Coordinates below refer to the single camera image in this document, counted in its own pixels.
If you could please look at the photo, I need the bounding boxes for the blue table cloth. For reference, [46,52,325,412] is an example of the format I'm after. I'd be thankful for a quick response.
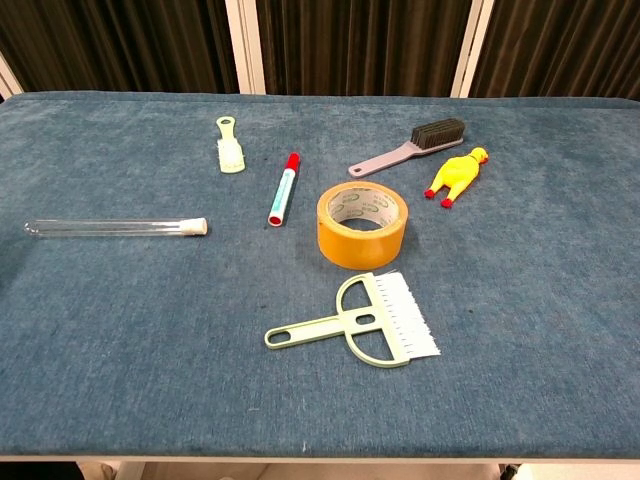
[0,90,640,459]

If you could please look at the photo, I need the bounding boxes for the small green handled brush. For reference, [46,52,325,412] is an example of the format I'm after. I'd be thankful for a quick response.
[215,115,247,175]

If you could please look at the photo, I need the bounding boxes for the transparent test tube white cap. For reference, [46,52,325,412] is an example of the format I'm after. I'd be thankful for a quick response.
[23,216,209,239]

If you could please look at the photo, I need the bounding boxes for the yellow rubber chicken toy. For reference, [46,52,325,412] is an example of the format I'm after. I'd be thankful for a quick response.
[424,146,490,209]

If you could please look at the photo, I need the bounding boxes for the green wide brush white bristles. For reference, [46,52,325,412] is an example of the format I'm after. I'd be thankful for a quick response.
[264,271,442,369]

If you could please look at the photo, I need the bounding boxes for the grey brush black bristles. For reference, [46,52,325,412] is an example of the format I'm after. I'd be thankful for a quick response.
[348,117,467,179]

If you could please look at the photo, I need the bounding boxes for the yellow packing tape roll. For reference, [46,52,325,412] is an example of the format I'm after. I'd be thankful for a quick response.
[316,180,410,272]

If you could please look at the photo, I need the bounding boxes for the black curtain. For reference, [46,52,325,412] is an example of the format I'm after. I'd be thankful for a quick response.
[0,0,640,103]

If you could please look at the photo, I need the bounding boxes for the red capped white marker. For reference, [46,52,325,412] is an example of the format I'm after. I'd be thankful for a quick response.
[267,152,302,228]

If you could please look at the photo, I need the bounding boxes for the white curtain frame post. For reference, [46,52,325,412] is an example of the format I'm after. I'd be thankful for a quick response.
[223,0,267,96]
[0,53,25,102]
[450,0,496,99]

